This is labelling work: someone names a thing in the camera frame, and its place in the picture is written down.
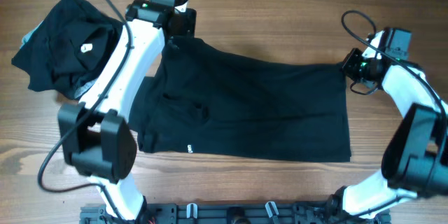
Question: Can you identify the black cable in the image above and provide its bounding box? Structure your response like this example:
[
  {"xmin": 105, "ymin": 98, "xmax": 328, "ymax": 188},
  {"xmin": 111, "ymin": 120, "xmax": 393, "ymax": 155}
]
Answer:
[
  {"xmin": 36, "ymin": 0, "xmax": 134, "ymax": 194},
  {"xmin": 340, "ymin": 9, "xmax": 448, "ymax": 141}
]

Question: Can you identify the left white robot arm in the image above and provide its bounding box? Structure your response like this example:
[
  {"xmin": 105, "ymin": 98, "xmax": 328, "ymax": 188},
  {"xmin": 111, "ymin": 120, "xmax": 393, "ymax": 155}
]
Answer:
[{"xmin": 58, "ymin": 0, "xmax": 196, "ymax": 223}]

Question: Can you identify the black t-shirt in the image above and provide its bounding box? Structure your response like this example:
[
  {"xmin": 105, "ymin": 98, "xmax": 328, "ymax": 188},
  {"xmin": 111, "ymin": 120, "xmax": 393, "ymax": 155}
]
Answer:
[{"xmin": 129, "ymin": 37, "xmax": 351, "ymax": 162}]

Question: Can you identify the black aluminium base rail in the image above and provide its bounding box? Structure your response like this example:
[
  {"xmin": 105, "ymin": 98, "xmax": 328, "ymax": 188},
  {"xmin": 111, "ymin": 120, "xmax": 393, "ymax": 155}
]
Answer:
[{"xmin": 79, "ymin": 202, "xmax": 391, "ymax": 224}]

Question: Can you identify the folded black clothes pile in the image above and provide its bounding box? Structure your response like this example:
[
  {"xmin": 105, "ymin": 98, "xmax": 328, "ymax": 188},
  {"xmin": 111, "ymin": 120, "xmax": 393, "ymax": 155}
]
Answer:
[{"xmin": 11, "ymin": 0, "xmax": 123, "ymax": 99}]

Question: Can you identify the right black cable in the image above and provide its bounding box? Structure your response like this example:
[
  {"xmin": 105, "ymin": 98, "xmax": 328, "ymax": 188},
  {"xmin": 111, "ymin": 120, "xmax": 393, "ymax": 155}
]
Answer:
[{"xmin": 340, "ymin": 9, "xmax": 448, "ymax": 141}]

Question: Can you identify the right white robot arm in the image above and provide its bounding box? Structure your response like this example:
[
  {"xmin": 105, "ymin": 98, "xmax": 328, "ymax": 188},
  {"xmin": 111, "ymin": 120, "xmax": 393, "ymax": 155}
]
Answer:
[{"xmin": 313, "ymin": 27, "xmax": 447, "ymax": 223}]

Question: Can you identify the left black cable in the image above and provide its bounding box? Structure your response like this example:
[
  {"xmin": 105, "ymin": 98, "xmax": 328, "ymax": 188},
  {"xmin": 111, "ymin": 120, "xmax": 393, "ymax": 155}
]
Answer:
[{"xmin": 36, "ymin": 0, "xmax": 134, "ymax": 194}]

